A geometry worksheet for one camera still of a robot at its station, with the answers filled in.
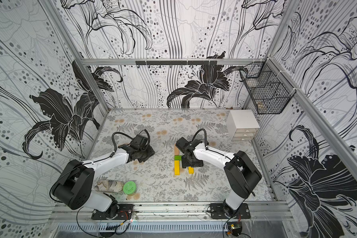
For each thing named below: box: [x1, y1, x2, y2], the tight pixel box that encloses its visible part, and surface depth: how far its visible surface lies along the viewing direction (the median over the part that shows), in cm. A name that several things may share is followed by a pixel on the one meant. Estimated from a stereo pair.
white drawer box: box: [226, 109, 261, 141], surface depth 97 cm
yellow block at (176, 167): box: [174, 160, 180, 176], surface depth 89 cm
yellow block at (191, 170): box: [187, 166, 195, 175], surface depth 88 cm
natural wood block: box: [174, 143, 179, 156], surface depth 95 cm
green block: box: [174, 155, 182, 161], surface depth 95 cm
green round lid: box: [122, 180, 137, 195], surface depth 78 cm
